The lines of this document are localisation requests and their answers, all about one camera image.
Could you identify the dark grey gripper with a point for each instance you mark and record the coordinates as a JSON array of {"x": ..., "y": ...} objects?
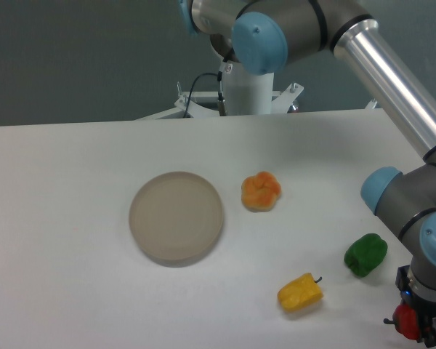
[{"x": 412, "y": 293}]

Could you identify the red toy pepper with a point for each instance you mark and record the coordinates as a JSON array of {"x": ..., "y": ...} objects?
[{"x": 405, "y": 321}]

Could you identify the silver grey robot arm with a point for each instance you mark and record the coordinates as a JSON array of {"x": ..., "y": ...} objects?
[{"x": 265, "y": 36}]

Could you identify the green toy pepper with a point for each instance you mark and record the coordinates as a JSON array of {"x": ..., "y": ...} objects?
[{"x": 365, "y": 254}]

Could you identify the yellow toy pepper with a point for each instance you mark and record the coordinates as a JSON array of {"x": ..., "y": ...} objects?
[{"x": 300, "y": 293}]

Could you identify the beige round plate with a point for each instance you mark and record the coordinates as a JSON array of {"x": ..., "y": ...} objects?
[{"x": 176, "y": 218}]

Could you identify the orange knotted bread roll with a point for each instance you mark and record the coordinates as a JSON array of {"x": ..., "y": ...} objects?
[{"x": 260, "y": 192}]

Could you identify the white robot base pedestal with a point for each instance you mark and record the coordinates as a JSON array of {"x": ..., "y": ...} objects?
[{"x": 231, "y": 91}]

